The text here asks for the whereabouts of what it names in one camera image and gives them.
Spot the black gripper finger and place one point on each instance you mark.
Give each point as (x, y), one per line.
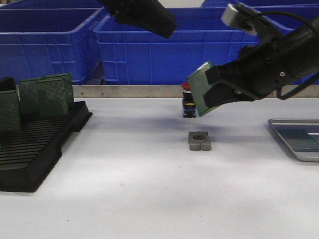
(227, 74)
(220, 93)

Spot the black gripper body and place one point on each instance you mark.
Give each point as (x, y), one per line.
(149, 15)
(262, 69)

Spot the green perforated circuit board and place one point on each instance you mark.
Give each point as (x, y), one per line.
(298, 140)
(52, 97)
(199, 86)
(66, 78)
(9, 111)
(28, 95)

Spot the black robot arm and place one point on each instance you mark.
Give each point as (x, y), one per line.
(298, 55)

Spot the silver metal tray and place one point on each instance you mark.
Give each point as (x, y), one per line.
(311, 126)

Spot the black slotted board rack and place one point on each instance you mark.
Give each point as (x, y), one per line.
(27, 156)

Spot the red emergency stop button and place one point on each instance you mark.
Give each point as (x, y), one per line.
(189, 107)

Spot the blue plastic crate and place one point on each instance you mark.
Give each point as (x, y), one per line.
(52, 4)
(288, 24)
(133, 56)
(258, 3)
(40, 42)

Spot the grey square metal block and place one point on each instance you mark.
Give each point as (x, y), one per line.
(199, 141)

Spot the blue plastic crate rear right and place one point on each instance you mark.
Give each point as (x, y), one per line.
(258, 3)

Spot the blue plastic crate rear left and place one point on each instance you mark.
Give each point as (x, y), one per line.
(52, 4)

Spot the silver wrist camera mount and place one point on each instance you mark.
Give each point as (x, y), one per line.
(234, 15)

